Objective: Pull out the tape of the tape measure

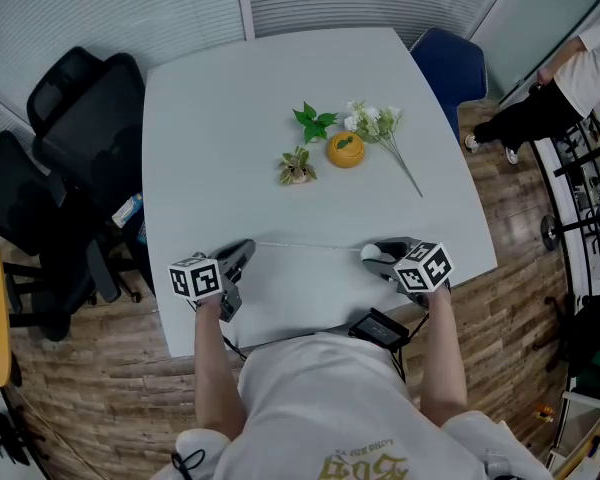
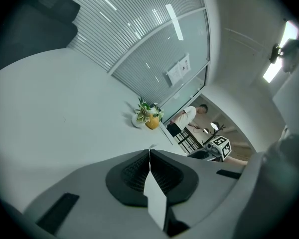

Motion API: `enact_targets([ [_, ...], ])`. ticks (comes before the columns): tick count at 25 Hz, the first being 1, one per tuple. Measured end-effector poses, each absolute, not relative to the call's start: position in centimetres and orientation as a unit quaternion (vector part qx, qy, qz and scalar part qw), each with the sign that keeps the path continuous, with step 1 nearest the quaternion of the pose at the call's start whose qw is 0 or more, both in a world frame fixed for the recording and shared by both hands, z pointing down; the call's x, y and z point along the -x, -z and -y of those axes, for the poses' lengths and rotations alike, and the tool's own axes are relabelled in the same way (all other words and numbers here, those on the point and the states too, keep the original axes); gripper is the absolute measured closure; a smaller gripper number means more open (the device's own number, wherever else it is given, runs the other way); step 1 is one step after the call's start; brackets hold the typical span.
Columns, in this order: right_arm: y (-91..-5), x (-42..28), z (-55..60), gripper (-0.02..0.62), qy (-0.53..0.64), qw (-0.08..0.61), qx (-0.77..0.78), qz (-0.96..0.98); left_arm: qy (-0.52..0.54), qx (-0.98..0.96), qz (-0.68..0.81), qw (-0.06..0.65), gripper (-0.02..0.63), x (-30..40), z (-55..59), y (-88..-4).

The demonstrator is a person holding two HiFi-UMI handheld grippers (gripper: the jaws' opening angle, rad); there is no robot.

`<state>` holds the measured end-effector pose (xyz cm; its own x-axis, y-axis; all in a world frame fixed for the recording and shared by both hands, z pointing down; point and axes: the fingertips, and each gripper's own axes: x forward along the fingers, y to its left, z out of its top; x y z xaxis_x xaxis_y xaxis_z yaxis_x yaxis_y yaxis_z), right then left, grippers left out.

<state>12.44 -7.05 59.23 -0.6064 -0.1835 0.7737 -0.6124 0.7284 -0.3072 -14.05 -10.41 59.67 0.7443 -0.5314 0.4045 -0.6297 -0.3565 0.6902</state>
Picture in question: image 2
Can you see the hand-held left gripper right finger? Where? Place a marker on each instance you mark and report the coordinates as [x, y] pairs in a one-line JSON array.
[[204, 183]]

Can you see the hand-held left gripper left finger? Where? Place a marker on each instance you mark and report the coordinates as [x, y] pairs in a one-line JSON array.
[[89, 198]]

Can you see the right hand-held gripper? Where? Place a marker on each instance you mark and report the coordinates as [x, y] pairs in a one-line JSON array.
[[223, 147]]

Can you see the person's right forearm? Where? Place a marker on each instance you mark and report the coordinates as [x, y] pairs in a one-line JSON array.
[[236, 161]]

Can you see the black metal railing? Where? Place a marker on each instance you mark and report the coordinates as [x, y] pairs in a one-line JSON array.
[[187, 141]]

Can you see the black coat rack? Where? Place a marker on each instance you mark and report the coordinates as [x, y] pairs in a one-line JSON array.
[[215, 133]]

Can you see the pendant lamp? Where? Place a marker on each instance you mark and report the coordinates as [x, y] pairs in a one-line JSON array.
[[214, 126]]

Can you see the orange round pot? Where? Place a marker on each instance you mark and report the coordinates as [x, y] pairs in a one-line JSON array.
[[152, 124]]

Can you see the white artificial flower bouquet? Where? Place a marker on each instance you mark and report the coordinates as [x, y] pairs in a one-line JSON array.
[[158, 111]]

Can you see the frosted glass door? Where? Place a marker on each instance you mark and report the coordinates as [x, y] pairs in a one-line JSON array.
[[187, 91]]

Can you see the small variegated potted plant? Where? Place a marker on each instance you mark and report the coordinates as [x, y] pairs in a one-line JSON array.
[[142, 116]]

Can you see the small green potted plant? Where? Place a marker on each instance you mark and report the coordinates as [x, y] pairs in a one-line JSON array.
[[142, 101]]

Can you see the plain white paper notice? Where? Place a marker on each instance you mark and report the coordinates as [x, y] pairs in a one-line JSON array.
[[175, 74]]

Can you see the paper notice with red heading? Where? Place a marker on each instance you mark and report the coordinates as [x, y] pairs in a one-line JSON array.
[[185, 63]]

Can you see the long ceiling light panel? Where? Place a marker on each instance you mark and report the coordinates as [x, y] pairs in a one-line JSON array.
[[271, 73]]

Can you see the person's head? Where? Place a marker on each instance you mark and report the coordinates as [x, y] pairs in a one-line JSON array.
[[292, 56]]

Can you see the black mesh office chair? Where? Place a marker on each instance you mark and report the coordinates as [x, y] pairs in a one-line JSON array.
[[35, 29]]

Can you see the black head camera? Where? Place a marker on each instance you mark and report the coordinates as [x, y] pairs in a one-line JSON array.
[[275, 52]]

